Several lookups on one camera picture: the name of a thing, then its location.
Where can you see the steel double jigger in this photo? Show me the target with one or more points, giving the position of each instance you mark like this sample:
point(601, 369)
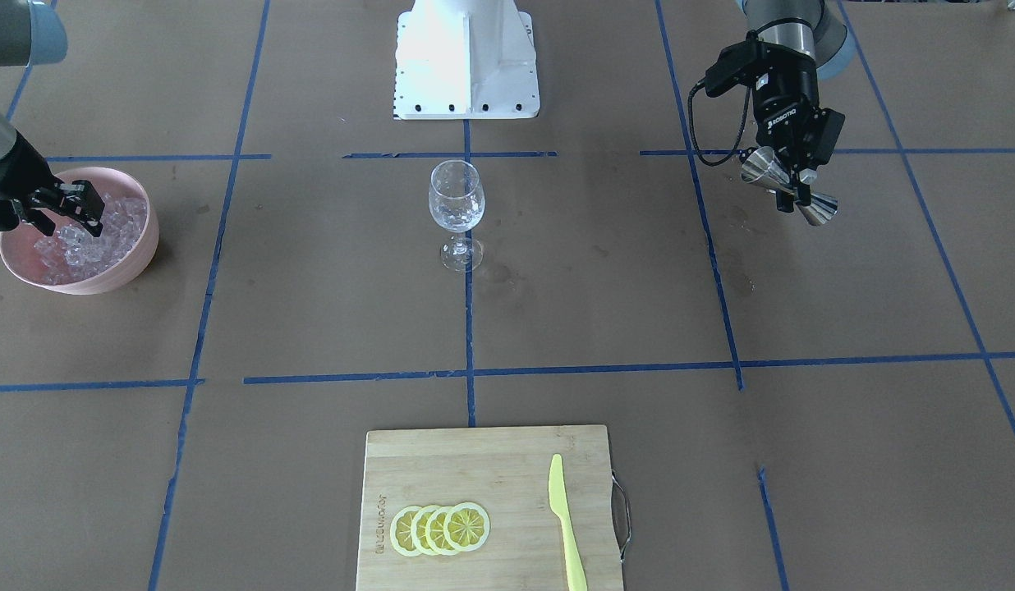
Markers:
point(761, 167)

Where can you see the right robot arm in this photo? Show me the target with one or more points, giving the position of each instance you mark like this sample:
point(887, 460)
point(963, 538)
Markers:
point(32, 34)

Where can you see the bamboo cutting board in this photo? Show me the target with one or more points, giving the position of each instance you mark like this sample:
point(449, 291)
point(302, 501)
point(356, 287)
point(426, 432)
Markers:
point(504, 469)

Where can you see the pink bowl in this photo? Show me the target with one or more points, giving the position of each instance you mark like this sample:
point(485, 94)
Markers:
point(19, 258)

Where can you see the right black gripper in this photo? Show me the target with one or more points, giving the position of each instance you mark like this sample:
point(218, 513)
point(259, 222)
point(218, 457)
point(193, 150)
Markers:
point(13, 182)

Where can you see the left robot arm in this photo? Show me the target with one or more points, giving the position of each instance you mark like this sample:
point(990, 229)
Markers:
point(806, 26)

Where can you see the lemon slice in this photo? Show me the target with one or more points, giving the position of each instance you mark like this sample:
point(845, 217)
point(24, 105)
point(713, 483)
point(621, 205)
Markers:
point(466, 527)
point(435, 538)
point(401, 532)
point(418, 530)

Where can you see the yellow plastic knife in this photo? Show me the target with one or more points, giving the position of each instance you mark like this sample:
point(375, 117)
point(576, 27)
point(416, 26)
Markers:
point(558, 503)

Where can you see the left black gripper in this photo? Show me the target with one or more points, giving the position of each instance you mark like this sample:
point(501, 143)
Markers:
point(785, 105)

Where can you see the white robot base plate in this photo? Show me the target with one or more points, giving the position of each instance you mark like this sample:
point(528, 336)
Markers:
point(465, 60)

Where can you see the clear wine glass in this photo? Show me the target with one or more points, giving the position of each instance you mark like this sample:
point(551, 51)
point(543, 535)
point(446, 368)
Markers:
point(457, 202)

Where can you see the pile of clear ice cubes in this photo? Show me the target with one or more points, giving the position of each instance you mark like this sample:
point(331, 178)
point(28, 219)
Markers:
point(72, 255)

